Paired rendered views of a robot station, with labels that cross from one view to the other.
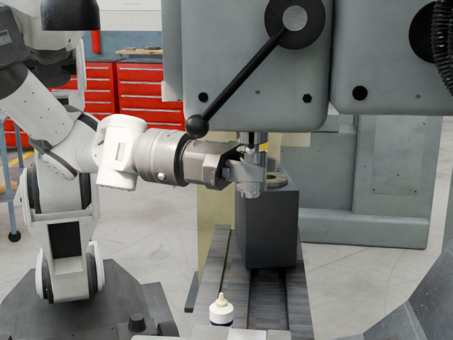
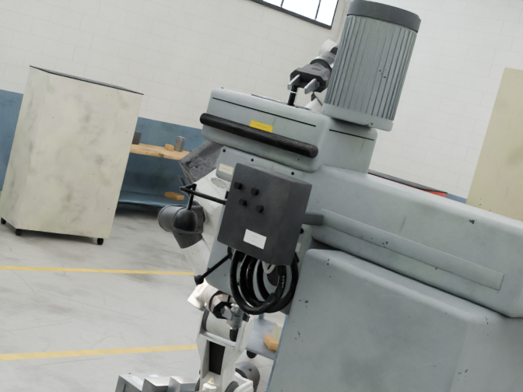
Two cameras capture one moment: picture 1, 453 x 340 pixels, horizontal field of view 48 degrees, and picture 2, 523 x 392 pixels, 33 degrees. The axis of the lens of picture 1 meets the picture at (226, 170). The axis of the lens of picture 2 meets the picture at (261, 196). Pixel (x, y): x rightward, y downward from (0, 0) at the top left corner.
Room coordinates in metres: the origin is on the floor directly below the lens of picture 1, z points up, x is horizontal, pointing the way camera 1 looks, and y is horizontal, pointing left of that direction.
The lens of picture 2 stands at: (-1.32, -1.62, 1.90)
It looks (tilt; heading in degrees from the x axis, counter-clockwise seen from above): 6 degrees down; 38
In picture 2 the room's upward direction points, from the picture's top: 14 degrees clockwise
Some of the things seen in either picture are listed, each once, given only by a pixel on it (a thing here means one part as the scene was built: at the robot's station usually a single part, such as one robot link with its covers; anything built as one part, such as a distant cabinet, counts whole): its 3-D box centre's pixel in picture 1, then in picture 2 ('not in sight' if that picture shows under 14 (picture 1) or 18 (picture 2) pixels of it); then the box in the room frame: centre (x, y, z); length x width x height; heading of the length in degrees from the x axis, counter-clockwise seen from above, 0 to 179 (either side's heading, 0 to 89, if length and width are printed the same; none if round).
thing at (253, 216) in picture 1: (263, 210); not in sight; (1.17, -0.09, 1.00); 0.22 x 0.12 x 0.20; 5
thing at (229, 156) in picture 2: not in sight; (282, 177); (0.74, -0.08, 1.68); 0.34 x 0.24 x 0.10; 85
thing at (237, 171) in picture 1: (243, 173); (226, 313); (0.71, -0.03, 1.24); 0.06 x 0.02 x 0.03; 67
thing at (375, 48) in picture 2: not in sight; (370, 66); (0.72, -0.29, 2.05); 0.20 x 0.20 x 0.32
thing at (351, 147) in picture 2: not in sight; (287, 132); (0.74, -0.05, 1.81); 0.47 x 0.26 x 0.16; 85
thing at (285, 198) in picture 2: not in sight; (261, 212); (0.38, -0.31, 1.62); 0.20 x 0.09 x 0.21; 85
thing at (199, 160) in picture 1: (197, 162); (223, 305); (0.78, 0.05, 1.24); 0.13 x 0.12 x 0.10; 157
